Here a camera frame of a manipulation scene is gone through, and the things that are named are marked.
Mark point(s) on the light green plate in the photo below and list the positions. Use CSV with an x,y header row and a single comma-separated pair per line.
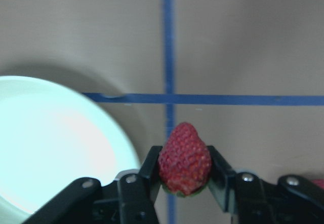
x,y
50,136

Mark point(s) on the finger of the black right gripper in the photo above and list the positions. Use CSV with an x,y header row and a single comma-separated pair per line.
x,y
129,198
249,199

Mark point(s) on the red strawberry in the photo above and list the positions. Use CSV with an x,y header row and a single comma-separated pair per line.
x,y
318,182
184,163

